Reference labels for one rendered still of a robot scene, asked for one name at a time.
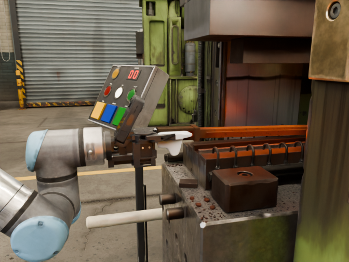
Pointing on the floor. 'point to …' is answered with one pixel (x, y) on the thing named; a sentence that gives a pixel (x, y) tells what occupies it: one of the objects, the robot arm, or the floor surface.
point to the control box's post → (139, 210)
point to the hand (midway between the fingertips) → (186, 131)
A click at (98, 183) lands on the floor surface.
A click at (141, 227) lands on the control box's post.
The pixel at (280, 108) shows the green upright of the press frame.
